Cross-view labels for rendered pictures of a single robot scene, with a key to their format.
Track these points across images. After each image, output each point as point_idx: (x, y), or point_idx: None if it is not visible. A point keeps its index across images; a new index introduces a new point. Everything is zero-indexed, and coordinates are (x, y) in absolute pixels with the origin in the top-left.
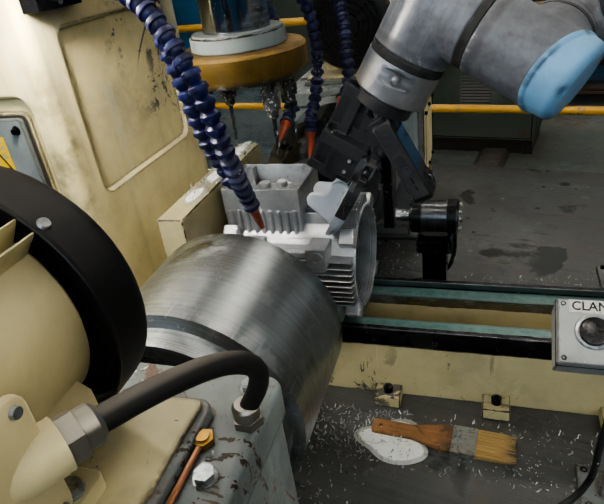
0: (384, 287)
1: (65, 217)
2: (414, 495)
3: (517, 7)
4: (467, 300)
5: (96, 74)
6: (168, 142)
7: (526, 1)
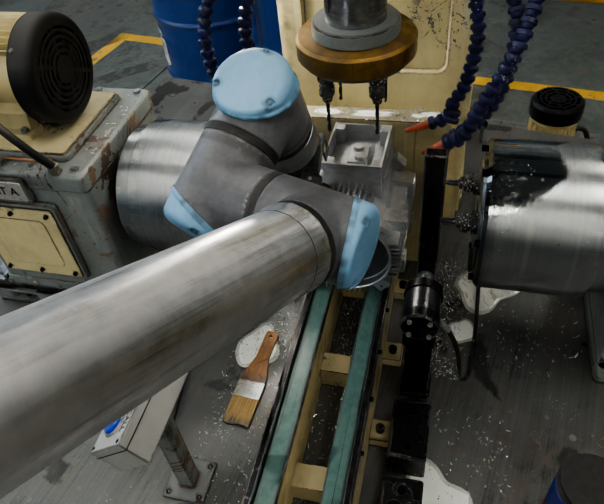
0: (376, 304)
1: (18, 53)
2: (210, 357)
3: (200, 144)
4: (349, 367)
5: None
6: (411, 67)
7: (208, 147)
